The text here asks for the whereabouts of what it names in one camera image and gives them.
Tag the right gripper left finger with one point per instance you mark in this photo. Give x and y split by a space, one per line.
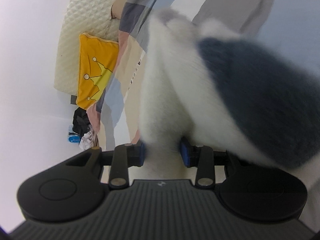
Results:
118 160

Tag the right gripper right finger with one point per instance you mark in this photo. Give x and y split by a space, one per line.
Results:
205 159

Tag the cream sweater with navy stripes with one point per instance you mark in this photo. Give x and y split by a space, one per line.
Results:
215 87

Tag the white crumpled cloth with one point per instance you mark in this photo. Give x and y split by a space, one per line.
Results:
87 141

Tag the black bag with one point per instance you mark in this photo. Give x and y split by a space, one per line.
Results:
81 123

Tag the blue bottle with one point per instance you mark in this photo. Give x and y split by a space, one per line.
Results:
72 136

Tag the yellow crown pillow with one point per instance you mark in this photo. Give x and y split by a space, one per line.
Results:
97 61

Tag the cream quilted headboard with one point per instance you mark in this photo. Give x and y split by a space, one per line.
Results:
82 16

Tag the patchwork checkered bed quilt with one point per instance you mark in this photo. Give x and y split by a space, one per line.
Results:
289 28

